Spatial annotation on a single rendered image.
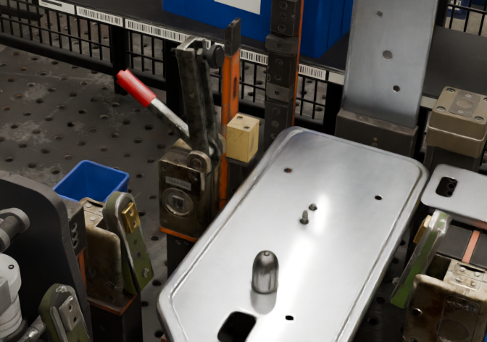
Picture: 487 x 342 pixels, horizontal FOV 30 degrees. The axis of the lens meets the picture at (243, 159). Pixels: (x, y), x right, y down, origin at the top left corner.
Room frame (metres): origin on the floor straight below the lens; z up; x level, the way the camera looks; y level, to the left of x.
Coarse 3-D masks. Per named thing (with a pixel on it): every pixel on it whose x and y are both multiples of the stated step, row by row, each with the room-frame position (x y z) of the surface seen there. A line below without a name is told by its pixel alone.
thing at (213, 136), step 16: (176, 48) 0.94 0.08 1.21; (192, 48) 0.95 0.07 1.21; (192, 64) 0.93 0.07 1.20; (208, 64) 0.96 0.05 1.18; (192, 80) 0.93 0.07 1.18; (208, 80) 0.95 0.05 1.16; (192, 96) 0.93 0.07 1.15; (208, 96) 0.95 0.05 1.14; (192, 112) 0.93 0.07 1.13; (208, 112) 0.95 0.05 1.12; (192, 128) 0.93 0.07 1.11; (208, 128) 0.95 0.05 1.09; (192, 144) 0.93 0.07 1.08
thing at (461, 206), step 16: (432, 176) 0.99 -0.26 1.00; (448, 176) 0.99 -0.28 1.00; (464, 176) 0.99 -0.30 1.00; (480, 176) 0.99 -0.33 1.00; (432, 192) 0.95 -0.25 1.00; (464, 192) 0.96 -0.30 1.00; (480, 192) 0.96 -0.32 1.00; (432, 208) 0.93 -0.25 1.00; (448, 208) 0.92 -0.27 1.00; (464, 208) 0.92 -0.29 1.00; (480, 208) 0.93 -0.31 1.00; (480, 224) 0.90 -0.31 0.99
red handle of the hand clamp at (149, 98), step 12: (120, 72) 0.99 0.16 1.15; (120, 84) 0.98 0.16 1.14; (132, 84) 0.97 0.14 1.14; (144, 96) 0.97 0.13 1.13; (156, 96) 0.98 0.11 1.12; (156, 108) 0.96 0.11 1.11; (168, 108) 0.97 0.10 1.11; (168, 120) 0.95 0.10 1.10; (180, 120) 0.96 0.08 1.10; (180, 132) 0.95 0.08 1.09
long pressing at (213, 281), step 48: (288, 144) 1.05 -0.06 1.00; (336, 144) 1.06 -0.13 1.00; (240, 192) 0.93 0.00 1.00; (288, 192) 0.94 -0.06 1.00; (336, 192) 0.95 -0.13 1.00; (384, 192) 0.95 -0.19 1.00; (240, 240) 0.84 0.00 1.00; (288, 240) 0.85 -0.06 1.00; (336, 240) 0.85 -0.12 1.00; (384, 240) 0.85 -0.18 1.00; (192, 288) 0.76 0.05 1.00; (240, 288) 0.76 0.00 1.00; (288, 288) 0.76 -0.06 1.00; (336, 288) 0.77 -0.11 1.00; (192, 336) 0.68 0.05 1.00; (288, 336) 0.69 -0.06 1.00; (336, 336) 0.69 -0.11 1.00
